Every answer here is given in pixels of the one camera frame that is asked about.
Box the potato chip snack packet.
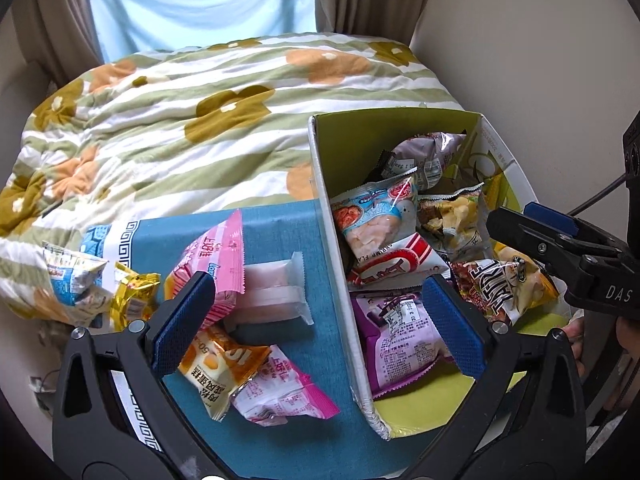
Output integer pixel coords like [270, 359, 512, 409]
[417, 187, 493, 256]

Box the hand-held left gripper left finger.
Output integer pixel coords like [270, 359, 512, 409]
[52, 271, 226, 480]

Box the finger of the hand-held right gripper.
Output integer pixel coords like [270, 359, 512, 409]
[486, 207, 585, 282]
[524, 201, 630, 257]

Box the green cardboard box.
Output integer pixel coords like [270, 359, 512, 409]
[306, 107, 576, 442]

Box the teal patterned mat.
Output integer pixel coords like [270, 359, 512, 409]
[82, 199, 481, 480]

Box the pink striped snack packet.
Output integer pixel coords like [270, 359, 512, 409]
[164, 208, 246, 326]

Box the brown chip snack packet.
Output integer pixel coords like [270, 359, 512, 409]
[450, 255, 561, 328]

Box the black cable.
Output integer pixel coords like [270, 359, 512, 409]
[570, 172, 631, 217]

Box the translucent white snack packet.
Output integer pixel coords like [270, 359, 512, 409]
[222, 252, 315, 333]

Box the blue red shrimp snack packet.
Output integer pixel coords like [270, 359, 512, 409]
[331, 172, 418, 266]

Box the silver purple snack packet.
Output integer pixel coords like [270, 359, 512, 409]
[390, 132, 468, 191]

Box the red label white snack packet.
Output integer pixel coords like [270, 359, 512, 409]
[346, 237, 451, 291]

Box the light blue cloth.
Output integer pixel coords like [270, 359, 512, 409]
[87, 0, 321, 66]

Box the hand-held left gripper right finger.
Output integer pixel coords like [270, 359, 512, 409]
[405, 275, 586, 480]

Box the gold yellow snack packet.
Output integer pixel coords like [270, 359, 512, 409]
[102, 260, 161, 331]

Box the orange cake snack packet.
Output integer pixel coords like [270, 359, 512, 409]
[177, 327, 273, 422]

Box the person's right hand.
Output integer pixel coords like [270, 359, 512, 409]
[560, 317, 640, 378]

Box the pink white snack packet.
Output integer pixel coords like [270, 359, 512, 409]
[232, 357, 341, 427]

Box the blue white snack packet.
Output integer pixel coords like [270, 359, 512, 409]
[42, 240, 113, 323]

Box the floral striped blanket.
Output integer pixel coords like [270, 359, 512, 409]
[0, 34, 468, 328]

